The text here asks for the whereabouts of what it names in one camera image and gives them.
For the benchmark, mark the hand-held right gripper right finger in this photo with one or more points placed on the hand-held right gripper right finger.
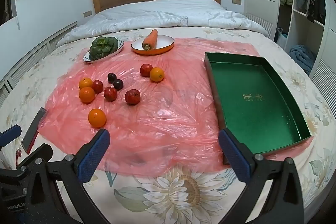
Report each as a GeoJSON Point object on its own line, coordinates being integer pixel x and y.
{"type": "Point", "coordinates": [234, 154]}

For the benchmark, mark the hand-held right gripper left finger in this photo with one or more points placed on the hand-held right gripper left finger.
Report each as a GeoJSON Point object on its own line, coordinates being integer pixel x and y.
{"type": "Point", "coordinates": [94, 154]}

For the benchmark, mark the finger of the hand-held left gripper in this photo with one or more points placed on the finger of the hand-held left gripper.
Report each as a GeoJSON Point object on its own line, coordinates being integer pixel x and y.
{"type": "Point", "coordinates": [10, 132]}
{"type": "Point", "coordinates": [39, 151]}

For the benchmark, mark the orange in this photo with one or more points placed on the orange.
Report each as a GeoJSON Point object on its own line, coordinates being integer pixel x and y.
{"type": "Point", "coordinates": [85, 82]}
{"type": "Point", "coordinates": [157, 74]}
{"type": "Point", "coordinates": [97, 117]}
{"type": "Point", "coordinates": [87, 95]}

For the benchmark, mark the green cardboard box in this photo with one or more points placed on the green cardboard box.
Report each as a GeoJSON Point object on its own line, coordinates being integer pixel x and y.
{"type": "Point", "coordinates": [252, 106]}

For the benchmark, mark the red apple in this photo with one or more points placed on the red apple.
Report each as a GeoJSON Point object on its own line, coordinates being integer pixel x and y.
{"type": "Point", "coordinates": [132, 96]}
{"type": "Point", "coordinates": [97, 86]}
{"type": "Point", "coordinates": [110, 93]}
{"type": "Point", "coordinates": [146, 69]}

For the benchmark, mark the dark purple plum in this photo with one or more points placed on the dark purple plum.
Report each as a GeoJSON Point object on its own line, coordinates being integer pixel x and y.
{"type": "Point", "coordinates": [112, 77]}
{"type": "Point", "coordinates": [118, 84]}

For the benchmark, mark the phone in red case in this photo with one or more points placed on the phone in red case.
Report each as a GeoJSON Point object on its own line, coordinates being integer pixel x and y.
{"type": "Point", "coordinates": [33, 132]}

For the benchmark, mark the pink plastic sheet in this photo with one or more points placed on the pink plastic sheet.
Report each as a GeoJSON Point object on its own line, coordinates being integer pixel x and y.
{"type": "Point", "coordinates": [162, 113]}

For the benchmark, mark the white oval plate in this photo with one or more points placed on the white oval plate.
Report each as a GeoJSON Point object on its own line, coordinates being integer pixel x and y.
{"type": "Point", "coordinates": [116, 52]}

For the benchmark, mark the green bok choy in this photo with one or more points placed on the green bok choy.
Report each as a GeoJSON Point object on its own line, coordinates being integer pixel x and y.
{"type": "Point", "coordinates": [103, 47]}

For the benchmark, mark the white slatted vent cover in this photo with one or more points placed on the white slatted vent cover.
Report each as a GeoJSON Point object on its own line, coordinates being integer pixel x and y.
{"type": "Point", "coordinates": [324, 82]}

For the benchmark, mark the blue towel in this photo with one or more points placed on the blue towel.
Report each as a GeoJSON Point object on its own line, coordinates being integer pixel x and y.
{"type": "Point", "coordinates": [303, 58]}

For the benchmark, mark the white bag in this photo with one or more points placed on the white bag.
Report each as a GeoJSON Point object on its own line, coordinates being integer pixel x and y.
{"type": "Point", "coordinates": [281, 39]}

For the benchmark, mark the carrot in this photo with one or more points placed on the carrot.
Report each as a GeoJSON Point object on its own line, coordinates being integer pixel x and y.
{"type": "Point", "coordinates": [151, 39]}

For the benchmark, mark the orange rimmed plate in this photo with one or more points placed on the orange rimmed plate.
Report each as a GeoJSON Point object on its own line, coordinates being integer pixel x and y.
{"type": "Point", "coordinates": [162, 44]}

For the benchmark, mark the white open shelf unit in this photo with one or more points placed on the white open shelf unit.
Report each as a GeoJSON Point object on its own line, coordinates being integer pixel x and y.
{"type": "Point", "coordinates": [299, 19]}

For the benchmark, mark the white duvet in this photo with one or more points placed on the white duvet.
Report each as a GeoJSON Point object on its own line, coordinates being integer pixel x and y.
{"type": "Point", "coordinates": [162, 11]}

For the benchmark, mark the wall socket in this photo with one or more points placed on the wall socket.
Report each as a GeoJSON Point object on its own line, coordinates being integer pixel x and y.
{"type": "Point", "coordinates": [236, 1]}
{"type": "Point", "coordinates": [87, 13]}

